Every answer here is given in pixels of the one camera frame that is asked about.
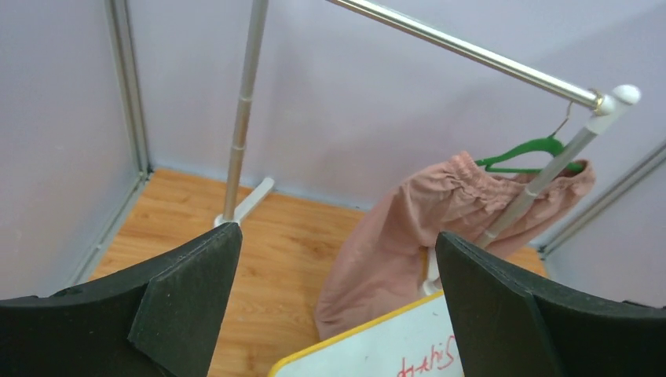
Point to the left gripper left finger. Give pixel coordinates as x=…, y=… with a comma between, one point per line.
x=160, y=317

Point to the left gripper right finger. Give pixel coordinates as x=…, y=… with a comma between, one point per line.
x=509, y=321

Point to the yellow framed whiteboard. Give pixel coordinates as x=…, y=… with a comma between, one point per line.
x=415, y=340

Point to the pink shorts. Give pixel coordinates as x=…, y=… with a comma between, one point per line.
x=380, y=267

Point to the white clothes rack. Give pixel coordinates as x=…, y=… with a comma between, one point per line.
x=345, y=107

